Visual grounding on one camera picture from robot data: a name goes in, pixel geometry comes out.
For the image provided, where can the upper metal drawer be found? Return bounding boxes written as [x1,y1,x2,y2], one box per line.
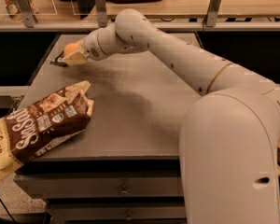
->
[14,172,183,199]

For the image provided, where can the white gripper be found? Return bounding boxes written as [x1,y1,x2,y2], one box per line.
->
[63,31,107,65]

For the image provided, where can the orange fruit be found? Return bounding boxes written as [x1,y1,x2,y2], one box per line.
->
[63,43,79,56]

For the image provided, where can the left metal bracket post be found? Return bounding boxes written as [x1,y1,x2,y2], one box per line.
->
[17,0,36,28]

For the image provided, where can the metal drawer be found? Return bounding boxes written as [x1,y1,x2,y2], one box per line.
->
[14,172,183,199]
[46,203,186,224]

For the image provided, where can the right metal bracket post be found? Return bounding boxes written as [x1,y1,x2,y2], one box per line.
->
[204,0,222,27]

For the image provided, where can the middle metal bracket post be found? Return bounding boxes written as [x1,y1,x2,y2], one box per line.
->
[95,0,108,27]

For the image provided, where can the brown sea salt chip bag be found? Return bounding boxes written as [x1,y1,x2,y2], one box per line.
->
[0,81,93,181]

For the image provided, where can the metal bracket post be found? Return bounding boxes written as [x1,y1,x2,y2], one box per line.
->
[17,0,36,28]
[95,0,108,27]
[204,0,222,27]

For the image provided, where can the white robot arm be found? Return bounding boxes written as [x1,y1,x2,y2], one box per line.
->
[63,9,280,224]

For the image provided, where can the black rxbar chocolate bar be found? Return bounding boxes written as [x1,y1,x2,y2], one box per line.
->
[50,58,67,67]

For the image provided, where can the lower metal drawer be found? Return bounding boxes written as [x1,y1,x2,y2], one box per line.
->
[46,203,186,224]

